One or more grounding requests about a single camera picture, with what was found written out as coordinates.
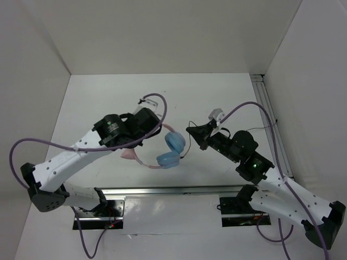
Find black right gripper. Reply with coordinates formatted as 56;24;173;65
185;121;240;163

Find thin black headphone cable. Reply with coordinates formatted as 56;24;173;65
178;118;279;160

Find pink and blue cat headphones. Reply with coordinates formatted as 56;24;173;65
120;123;186;170

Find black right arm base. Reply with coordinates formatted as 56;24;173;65
216;197;271;228

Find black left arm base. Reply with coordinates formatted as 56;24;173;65
75;194;126;230

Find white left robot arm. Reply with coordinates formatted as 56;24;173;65
21;108;160;216

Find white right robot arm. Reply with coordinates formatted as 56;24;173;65
186;123;346;250

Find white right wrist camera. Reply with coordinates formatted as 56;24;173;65
208;108;225;136

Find aluminium rail front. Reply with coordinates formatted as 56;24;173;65
102;185;243;197

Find aluminium rail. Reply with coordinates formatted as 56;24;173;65
250;74;294;179
102;185;243;197

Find aluminium rail right side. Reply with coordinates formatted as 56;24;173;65
250;74;294;179

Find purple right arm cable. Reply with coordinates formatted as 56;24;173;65
221;101;330;260

